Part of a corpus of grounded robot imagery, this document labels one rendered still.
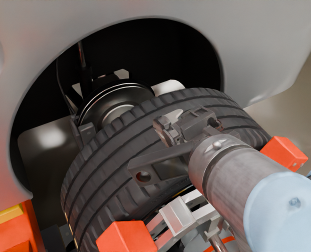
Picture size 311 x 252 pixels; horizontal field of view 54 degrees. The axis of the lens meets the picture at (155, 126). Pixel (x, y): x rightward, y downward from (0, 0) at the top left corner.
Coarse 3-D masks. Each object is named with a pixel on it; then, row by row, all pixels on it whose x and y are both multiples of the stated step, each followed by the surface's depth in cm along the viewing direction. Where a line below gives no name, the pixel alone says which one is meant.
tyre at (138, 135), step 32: (160, 96) 77; (192, 96) 78; (224, 96) 86; (128, 128) 72; (224, 128) 72; (256, 128) 80; (96, 160) 73; (128, 160) 69; (64, 192) 81; (96, 192) 71; (128, 192) 65; (160, 192) 64; (96, 224) 68
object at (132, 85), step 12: (120, 84) 106; (132, 84) 109; (96, 96) 105; (108, 96) 105; (120, 96) 107; (132, 96) 110; (144, 96) 113; (84, 108) 106; (96, 108) 106; (108, 108) 109; (120, 108) 110; (84, 120) 107; (96, 120) 110; (108, 120) 109; (96, 132) 114
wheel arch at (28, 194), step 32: (96, 32) 110; (128, 32) 117; (160, 32) 124; (192, 32) 112; (64, 64) 113; (96, 64) 120; (128, 64) 128; (160, 64) 137; (192, 64) 133; (224, 64) 106; (32, 96) 115
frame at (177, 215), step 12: (192, 192) 66; (168, 204) 64; (180, 204) 64; (192, 204) 67; (156, 216) 65; (168, 216) 63; (180, 216) 62; (192, 216) 62; (204, 216) 63; (156, 228) 66; (180, 228) 61; (192, 228) 63; (156, 240) 64; (168, 240) 62
